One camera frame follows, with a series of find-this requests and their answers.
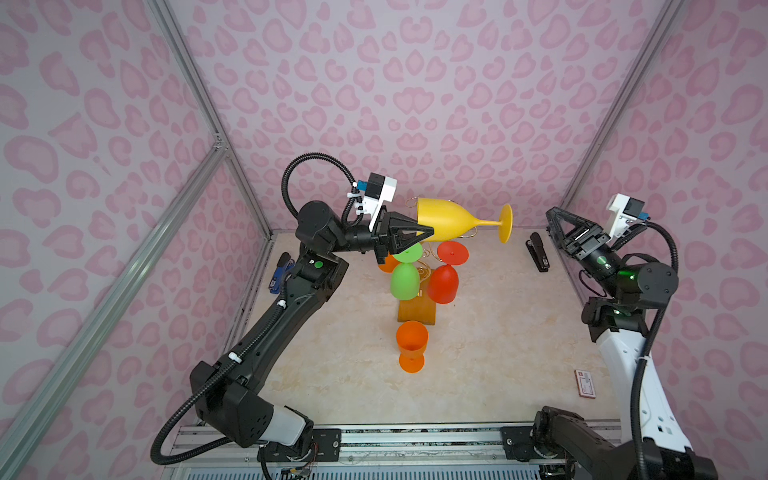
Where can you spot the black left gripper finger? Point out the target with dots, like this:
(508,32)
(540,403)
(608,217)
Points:
(397,224)
(406,249)

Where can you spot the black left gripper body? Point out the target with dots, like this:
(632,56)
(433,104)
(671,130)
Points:
(357,240)

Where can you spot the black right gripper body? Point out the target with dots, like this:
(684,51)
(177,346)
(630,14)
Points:
(597,260)

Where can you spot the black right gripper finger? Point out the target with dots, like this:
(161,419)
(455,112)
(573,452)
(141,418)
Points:
(568,224)
(569,245)

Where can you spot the yellow wine glass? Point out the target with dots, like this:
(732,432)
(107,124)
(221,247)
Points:
(450,220)

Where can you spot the orange wine glass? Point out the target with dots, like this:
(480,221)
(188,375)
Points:
(412,339)
(389,264)

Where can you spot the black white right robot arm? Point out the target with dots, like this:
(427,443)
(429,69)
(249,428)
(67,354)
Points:
(638,273)

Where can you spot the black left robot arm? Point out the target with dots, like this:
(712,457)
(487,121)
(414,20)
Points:
(226,394)

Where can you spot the green wine glass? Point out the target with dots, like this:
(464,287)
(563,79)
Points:
(405,277)

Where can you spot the red wine glass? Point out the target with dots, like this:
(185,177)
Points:
(444,281)

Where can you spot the wooden rack base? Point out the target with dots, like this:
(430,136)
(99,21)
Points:
(420,309)

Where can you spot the blue and black stapler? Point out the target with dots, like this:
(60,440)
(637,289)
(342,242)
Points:
(284,264)

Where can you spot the red white card box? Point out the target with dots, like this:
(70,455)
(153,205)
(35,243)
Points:
(585,384)

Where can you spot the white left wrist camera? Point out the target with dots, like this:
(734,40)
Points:
(371,196)

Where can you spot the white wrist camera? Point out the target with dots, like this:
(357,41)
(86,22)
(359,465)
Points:
(625,211)
(371,196)

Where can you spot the gold wire glass rack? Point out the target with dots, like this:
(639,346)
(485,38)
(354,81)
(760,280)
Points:
(430,262)

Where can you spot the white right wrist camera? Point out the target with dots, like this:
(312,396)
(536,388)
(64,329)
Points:
(625,211)

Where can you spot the aluminium corner frame post right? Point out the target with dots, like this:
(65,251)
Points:
(663,26)

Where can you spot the aluminium corner frame post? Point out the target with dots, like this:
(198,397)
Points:
(663,26)
(180,50)

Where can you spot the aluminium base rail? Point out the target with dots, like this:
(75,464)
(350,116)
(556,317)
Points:
(498,450)

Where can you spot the aluminium corner frame post left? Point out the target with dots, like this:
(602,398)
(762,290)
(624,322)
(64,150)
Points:
(180,50)

